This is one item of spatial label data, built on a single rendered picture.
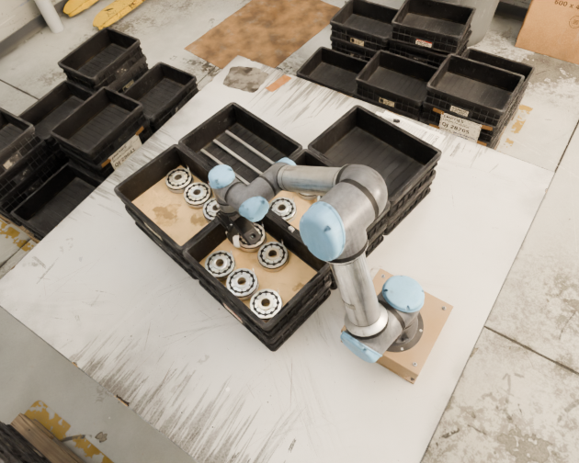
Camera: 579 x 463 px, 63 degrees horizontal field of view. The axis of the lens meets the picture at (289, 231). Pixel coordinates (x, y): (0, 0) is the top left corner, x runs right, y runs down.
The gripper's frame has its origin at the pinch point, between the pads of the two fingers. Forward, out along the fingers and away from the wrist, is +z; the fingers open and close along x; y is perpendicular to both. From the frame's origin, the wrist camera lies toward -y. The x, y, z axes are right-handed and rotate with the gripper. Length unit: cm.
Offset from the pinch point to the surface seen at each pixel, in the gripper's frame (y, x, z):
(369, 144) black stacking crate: 3, -65, 2
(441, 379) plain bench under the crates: -74, -18, 16
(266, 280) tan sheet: -15.6, 3.0, 2.4
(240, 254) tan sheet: -1.6, 3.5, 2.3
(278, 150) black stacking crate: 26.6, -37.2, 2.3
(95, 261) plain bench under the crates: 43, 43, 15
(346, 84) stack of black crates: 83, -132, 58
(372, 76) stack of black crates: 67, -138, 47
